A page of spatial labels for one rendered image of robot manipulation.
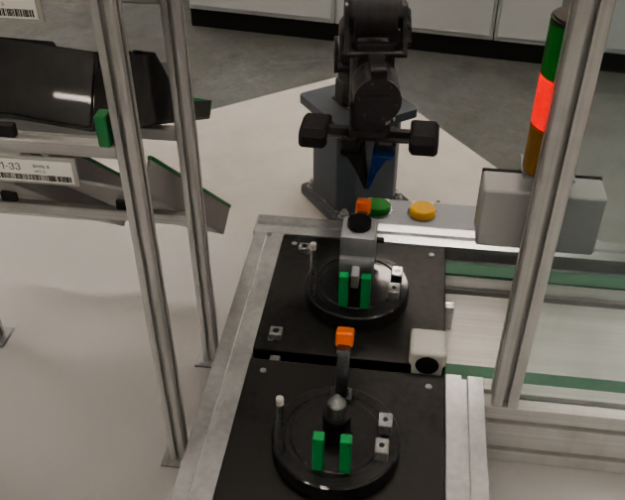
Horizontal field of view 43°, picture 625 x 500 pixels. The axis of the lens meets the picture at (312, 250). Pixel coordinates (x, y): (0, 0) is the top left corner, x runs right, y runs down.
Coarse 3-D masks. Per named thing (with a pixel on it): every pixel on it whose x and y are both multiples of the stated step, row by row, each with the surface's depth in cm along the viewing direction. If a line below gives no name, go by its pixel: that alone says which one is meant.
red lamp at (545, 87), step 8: (544, 80) 71; (544, 88) 71; (552, 88) 70; (536, 96) 73; (544, 96) 71; (536, 104) 73; (544, 104) 72; (536, 112) 73; (544, 112) 72; (536, 120) 73; (544, 120) 72; (544, 128) 73
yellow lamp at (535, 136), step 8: (536, 128) 74; (528, 136) 75; (536, 136) 74; (528, 144) 76; (536, 144) 74; (528, 152) 76; (536, 152) 75; (528, 160) 76; (536, 160) 75; (528, 168) 76
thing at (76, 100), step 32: (0, 64) 75; (32, 64) 74; (64, 64) 74; (96, 64) 73; (160, 64) 85; (0, 96) 76; (32, 96) 75; (64, 96) 74; (96, 96) 74; (160, 96) 86
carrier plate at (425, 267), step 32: (288, 256) 113; (320, 256) 113; (384, 256) 113; (416, 256) 113; (288, 288) 108; (416, 288) 108; (288, 320) 102; (320, 320) 102; (416, 320) 102; (256, 352) 99; (288, 352) 98; (320, 352) 98; (352, 352) 98; (384, 352) 98
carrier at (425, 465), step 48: (288, 384) 94; (384, 384) 94; (432, 384) 94; (240, 432) 88; (288, 432) 86; (336, 432) 83; (384, 432) 85; (432, 432) 88; (240, 480) 83; (288, 480) 83; (336, 480) 81; (384, 480) 83; (432, 480) 83
